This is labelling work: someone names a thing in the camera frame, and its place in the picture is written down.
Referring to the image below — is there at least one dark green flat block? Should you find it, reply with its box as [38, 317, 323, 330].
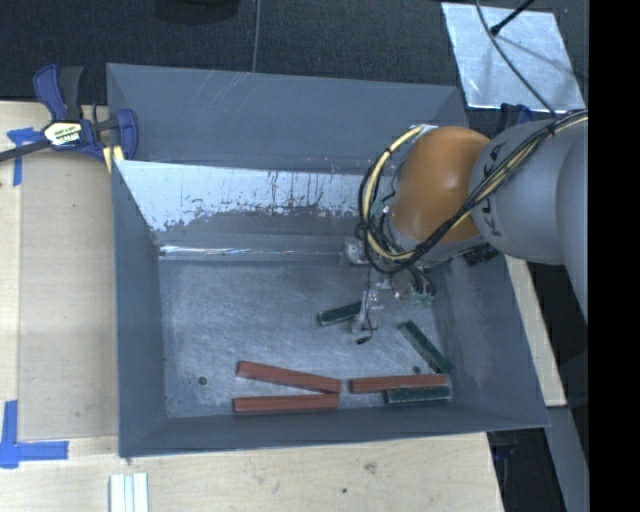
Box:
[383, 385, 453, 406]
[398, 320, 456, 376]
[316, 301, 365, 328]

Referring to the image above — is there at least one red-brown flat block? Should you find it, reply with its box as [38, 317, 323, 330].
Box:
[231, 393, 341, 415]
[349, 373, 448, 395]
[235, 360, 344, 395]

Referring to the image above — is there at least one grey metal bin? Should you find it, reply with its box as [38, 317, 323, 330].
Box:
[105, 63, 552, 459]

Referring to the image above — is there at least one pale wood flat board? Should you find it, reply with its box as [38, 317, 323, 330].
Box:
[17, 153, 121, 442]

